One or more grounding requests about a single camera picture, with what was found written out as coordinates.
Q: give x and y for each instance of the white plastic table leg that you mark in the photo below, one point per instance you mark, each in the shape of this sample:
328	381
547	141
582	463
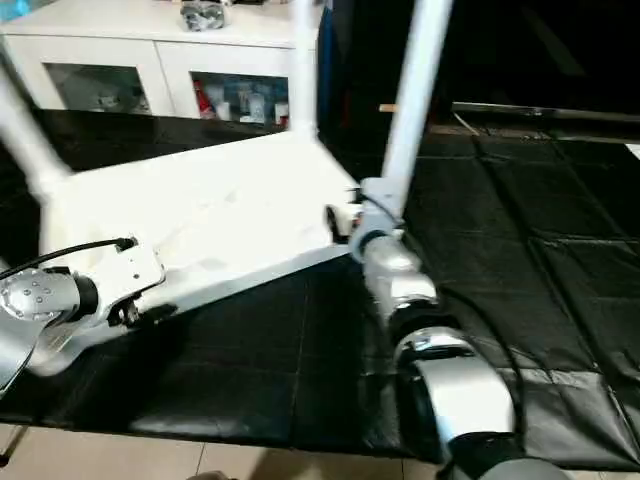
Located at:
304	70
415	100
30	140

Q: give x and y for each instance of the red bottle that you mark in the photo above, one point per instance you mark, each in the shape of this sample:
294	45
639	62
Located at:
202	100

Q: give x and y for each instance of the white edge strip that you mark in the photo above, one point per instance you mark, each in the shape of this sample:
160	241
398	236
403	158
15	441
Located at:
633	150

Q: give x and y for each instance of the black metal rail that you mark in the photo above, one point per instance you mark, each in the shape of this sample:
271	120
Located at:
545	110

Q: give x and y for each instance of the white plastic table top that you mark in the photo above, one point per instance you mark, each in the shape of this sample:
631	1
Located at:
210	215

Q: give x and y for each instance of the small tan block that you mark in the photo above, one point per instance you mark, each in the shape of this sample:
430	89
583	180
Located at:
387	107

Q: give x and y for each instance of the black work mat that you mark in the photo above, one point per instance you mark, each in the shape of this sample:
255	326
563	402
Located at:
540	270

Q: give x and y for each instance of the white glass-door cabinet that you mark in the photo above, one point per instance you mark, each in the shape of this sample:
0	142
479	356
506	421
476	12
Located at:
120	45

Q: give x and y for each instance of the grey object on cabinet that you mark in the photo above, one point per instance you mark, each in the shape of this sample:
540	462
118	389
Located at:
202	14

